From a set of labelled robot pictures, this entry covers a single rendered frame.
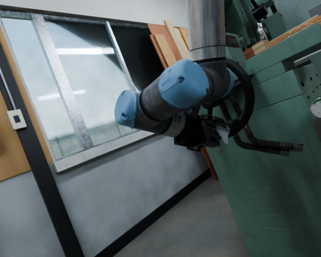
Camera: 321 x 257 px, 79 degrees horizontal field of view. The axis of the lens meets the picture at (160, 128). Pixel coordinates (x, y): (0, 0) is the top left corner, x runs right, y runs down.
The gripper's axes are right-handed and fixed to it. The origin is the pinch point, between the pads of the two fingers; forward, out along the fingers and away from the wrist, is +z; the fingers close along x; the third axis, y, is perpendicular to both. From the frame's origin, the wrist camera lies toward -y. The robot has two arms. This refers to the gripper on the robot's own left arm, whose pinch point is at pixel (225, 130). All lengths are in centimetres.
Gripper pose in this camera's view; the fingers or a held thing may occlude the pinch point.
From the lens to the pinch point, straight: 63.0
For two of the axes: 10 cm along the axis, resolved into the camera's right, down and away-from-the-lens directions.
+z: 8.0, 2.0, 5.6
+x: 6.0, -3.1, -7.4
